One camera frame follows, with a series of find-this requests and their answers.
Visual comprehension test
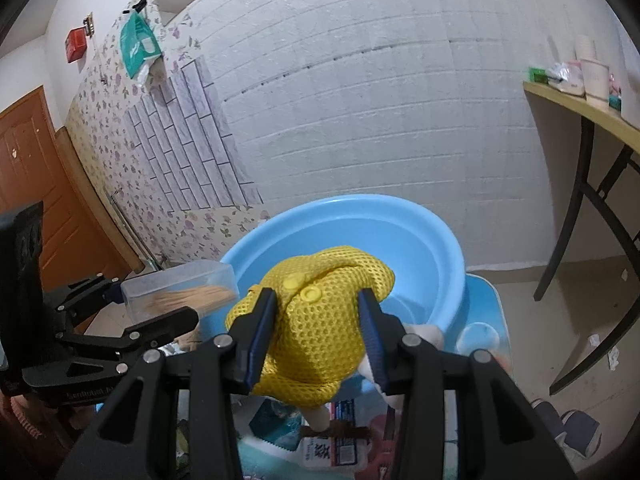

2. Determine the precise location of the blue plastic basin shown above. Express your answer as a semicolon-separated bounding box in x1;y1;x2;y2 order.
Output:
222;194;465;333

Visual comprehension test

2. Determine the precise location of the yellow side table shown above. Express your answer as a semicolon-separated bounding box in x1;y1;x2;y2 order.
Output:
522;80;640;396

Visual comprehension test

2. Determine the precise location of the printed scenery table mat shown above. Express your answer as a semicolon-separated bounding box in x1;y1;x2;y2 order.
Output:
94;272;513;480

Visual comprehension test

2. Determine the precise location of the doll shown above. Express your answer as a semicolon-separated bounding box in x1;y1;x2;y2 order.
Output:
224;246;395;432

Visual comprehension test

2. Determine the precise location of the white labelled box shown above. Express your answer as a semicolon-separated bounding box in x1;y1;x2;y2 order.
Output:
297;400;371;474

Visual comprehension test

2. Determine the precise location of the white paper cup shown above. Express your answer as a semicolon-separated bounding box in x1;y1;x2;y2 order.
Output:
579;58;610;110

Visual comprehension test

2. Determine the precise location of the brown wooden door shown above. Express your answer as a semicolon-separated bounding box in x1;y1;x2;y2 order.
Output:
1;87;131;290

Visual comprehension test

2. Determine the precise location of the red wall alarm box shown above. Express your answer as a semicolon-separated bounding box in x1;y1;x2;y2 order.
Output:
65;27;87;63

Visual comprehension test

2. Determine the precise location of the green small box on shelf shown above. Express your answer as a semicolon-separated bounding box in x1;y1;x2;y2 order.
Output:
528;66;548;84

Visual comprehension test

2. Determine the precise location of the green plastic bag on wall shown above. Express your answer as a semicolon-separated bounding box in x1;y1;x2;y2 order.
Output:
120;11;162;84

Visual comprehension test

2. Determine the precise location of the dark shoe on floor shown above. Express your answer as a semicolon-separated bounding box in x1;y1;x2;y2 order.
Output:
562;410;602;460

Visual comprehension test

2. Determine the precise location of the green snack packet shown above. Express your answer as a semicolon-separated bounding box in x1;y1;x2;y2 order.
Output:
250;399;303;452

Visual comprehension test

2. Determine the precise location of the clear box of toothpicks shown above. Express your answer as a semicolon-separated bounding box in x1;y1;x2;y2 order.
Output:
122;260;239;323

